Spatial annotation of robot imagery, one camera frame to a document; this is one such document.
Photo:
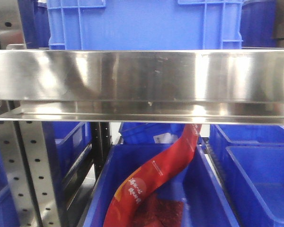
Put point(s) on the blue bin lower left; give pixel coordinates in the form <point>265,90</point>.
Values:
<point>74,149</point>

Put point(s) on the blue bin with red bag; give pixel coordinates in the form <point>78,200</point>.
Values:
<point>205,204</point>

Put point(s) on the large blue bin upper shelf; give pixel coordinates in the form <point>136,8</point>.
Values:
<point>144,24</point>

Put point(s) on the blue bin lower right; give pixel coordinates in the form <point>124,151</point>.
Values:
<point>250,159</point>

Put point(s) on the red snack bag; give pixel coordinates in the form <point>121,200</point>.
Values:
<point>147,178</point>

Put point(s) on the stainless steel shelf rail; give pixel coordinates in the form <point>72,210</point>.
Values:
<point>199,86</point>

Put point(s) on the perforated steel upright post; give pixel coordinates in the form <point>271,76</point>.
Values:
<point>31,163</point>

